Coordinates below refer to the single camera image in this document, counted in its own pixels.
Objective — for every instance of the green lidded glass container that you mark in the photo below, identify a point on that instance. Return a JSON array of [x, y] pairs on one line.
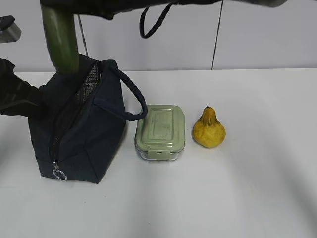
[[160, 136]]

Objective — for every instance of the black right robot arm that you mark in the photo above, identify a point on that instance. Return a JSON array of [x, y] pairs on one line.
[[107, 9]]

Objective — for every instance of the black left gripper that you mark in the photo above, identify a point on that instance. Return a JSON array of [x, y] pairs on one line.
[[17, 97]]

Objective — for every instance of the green cucumber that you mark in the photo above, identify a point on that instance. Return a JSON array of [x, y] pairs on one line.
[[61, 39]]

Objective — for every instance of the yellow pear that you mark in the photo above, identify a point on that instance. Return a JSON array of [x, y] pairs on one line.
[[208, 131]]

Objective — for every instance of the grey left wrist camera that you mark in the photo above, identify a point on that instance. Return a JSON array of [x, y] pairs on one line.
[[9, 31]]

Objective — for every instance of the dark blue lunch bag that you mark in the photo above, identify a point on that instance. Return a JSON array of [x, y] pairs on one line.
[[85, 120]]

